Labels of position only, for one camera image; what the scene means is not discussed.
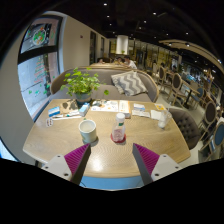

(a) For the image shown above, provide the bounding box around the printed paper menu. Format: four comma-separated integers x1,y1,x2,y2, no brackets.
90,99,120,113

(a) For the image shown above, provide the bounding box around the group of ceiling spotlights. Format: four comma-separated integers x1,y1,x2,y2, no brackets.
103,2,223,64

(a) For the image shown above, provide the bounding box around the green potted plant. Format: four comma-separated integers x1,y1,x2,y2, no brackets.
59,67,110,108

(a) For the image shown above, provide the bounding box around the small blue white pack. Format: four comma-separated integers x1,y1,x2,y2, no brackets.
133,103,147,112

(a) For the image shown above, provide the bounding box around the person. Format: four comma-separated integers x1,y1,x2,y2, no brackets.
123,55,138,70

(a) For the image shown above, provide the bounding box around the white paper napkin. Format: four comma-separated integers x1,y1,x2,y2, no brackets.
150,109,163,121

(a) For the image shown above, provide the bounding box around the grey curved sofa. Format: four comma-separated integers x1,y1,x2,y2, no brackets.
49,64,160,104

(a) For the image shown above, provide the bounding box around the flat round red coaster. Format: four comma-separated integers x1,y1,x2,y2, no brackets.
110,133,128,145

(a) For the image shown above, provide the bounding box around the pale green ceramic mug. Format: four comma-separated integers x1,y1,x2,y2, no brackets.
78,119,98,144

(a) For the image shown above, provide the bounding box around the blue tissue pack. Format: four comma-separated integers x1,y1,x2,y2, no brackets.
78,102,91,117

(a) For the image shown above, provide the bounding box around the group of wooden dining chairs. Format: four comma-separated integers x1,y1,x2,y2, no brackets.
151,59,224,161

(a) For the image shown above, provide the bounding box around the blue white card pack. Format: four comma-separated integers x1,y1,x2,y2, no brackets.
48,106,61,118

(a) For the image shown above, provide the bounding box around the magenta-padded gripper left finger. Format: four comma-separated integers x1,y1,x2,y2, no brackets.
41,143,92,186

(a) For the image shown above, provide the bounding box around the window with food posters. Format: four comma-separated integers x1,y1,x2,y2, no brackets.
17,15,64,121

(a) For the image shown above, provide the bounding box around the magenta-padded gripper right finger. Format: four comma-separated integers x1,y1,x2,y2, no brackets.
132,143,183,186

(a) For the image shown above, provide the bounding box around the dark tufted armchair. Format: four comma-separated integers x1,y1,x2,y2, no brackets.
168,107,203,150

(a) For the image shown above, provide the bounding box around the grey chevron cushion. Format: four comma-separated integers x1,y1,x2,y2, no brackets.
110,70,149,97

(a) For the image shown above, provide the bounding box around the clear plastic cup with straw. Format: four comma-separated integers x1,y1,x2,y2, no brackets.
157,105,173,130

